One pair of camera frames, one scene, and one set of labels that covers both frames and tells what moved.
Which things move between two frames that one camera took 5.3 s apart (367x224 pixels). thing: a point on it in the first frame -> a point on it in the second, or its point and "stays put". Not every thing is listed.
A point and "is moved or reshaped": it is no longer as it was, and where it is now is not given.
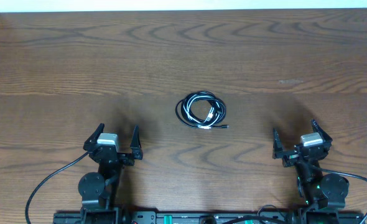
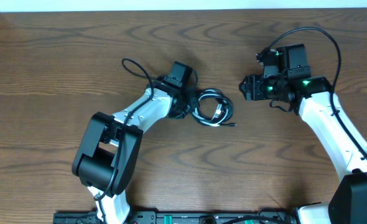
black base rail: [300, 216] stays put
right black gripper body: [291, 158] -> [262, 88]
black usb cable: [185, 114] is moved or reshaped
